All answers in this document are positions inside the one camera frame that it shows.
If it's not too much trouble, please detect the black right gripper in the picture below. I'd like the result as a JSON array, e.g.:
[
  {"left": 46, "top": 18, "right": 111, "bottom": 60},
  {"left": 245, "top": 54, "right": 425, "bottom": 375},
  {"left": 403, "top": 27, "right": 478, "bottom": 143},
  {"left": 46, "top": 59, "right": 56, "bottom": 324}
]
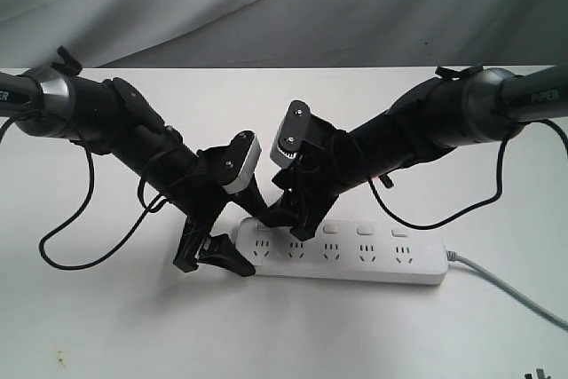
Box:
[{"left": 259, "top": 116, "right": 367, "bottom": 241}]

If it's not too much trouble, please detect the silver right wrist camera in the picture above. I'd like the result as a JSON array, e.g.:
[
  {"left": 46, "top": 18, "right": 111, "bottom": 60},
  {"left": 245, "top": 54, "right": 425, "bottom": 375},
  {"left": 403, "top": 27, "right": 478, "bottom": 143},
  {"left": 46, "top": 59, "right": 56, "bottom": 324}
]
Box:
[{"left": 270, "top": 100, "right": 312, "bottom": 169}]

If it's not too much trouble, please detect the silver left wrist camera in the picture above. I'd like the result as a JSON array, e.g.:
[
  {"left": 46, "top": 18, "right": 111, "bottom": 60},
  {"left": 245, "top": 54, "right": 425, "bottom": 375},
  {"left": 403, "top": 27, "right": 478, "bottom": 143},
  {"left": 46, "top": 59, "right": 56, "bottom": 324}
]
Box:
[{"left": 217, "top": 130, "right": 262, "bottom": 194}]

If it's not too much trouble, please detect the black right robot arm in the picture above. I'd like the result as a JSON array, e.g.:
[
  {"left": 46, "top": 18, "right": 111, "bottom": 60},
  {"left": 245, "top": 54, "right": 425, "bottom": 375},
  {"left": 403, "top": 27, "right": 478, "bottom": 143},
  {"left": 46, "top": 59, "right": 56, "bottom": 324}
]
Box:
[{"left": 258, "top": 65, "right": 567, "bottom": 241}]

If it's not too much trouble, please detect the white five-outlet power strip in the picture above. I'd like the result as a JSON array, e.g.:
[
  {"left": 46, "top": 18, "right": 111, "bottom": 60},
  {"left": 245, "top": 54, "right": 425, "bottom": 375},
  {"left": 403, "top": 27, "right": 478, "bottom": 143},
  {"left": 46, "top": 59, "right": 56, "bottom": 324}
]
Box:
[{"left": 235, "top": 218, "right": 448, "bottom": 286}]

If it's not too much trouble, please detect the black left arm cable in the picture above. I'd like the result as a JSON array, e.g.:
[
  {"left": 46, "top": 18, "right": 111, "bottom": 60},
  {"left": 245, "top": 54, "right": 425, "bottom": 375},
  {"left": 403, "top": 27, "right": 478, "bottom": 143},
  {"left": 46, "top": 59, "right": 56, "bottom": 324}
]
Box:
[{"left": 0, "top": 116, "right": 178, "bottom": 272}]

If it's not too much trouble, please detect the black object at bottom edge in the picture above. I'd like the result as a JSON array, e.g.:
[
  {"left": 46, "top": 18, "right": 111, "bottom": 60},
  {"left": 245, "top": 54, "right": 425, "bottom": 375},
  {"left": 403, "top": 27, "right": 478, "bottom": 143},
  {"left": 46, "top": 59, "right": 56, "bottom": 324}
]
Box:
[{"left": 523, "top": 367, "right": 551, "bottom": 379}]

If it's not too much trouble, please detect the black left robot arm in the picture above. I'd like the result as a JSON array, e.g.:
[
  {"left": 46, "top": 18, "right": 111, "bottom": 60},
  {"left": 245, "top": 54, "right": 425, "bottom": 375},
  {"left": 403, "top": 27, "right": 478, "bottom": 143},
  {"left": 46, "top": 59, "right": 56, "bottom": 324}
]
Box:
[{"left": 1, "top": 46, "right": 267, "bottom": 277}]

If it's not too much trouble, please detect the grey backdrop cloth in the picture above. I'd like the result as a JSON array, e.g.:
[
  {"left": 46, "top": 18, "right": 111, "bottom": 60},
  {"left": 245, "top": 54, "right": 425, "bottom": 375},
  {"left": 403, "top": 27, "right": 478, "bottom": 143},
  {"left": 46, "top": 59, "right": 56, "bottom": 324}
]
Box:
[{"left": 1, "top": 0, "right": 567, "bottom": 68}]

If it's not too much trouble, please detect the grey power cord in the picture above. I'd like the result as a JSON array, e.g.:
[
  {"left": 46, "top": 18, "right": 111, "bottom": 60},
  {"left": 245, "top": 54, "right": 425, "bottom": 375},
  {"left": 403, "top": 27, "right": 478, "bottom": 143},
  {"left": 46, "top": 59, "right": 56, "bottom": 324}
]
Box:
[{"left": 445, "top": 249, "right": 568, "bottom": 320}]

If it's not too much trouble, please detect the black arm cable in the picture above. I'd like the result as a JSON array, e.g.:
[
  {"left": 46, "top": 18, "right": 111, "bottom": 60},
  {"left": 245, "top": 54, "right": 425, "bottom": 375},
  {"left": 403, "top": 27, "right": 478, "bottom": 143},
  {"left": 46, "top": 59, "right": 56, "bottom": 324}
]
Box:
[
  {"left": 367, "top": 121, "right": 568, "bottom": 232},
  {"left": 0, "top": 116, "right": 178, "bottom": 272}
]

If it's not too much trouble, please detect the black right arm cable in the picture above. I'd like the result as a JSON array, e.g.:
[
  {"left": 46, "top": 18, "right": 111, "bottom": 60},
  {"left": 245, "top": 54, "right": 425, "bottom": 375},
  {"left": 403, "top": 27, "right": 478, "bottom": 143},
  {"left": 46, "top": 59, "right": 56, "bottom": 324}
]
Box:
[{"left": 367, "top": 121, "right": 568, "bottom": 232}]

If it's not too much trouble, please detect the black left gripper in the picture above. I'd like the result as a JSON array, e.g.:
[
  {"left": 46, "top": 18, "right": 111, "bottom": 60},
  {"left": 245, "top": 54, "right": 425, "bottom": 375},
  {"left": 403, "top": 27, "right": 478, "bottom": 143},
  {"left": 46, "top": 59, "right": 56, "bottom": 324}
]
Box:
[{"left": 157, "top": 141, "right": 268, "bottom": 277}]

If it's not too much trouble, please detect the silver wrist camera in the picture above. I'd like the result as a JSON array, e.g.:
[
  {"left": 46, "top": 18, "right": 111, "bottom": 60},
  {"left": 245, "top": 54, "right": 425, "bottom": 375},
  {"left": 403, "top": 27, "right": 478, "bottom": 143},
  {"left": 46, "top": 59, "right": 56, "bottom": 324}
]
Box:
[
  {"left": 217, "top": 130, "right": 262, "bottom": 194},
  {"left": 270, "top": 100, "right": 312, "bottom": 169}
]

